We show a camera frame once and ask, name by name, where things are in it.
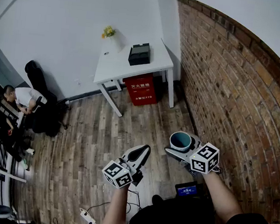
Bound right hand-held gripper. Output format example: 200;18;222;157
161;131;224;179

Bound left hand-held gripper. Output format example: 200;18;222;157
100;140;152;192

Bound white cup with teal inside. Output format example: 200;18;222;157
168;130;193;154

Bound black tray box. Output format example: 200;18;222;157
127;41;153;69

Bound person's right forearm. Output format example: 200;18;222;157
197;170;247;224

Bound person's left forearm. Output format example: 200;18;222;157
100;183;133;224

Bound black device with blue screen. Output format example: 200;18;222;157
174;179;199;199

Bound person's black shoe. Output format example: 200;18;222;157
151;194;165;207

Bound red metal cabinet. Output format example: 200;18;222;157
120;70;161;109

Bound person's black clothing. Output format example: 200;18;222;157
126;189;280;224

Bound white power strip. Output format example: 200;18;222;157
78;207;98;224

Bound white table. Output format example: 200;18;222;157
90;31;182;123

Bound white vase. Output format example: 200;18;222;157
107;30;126;53

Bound black office chair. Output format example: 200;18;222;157
17;59;75;139

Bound black cable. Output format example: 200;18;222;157
51;195;112;224
124;189;145;216

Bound white metal frame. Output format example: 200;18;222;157
0;170;29;183

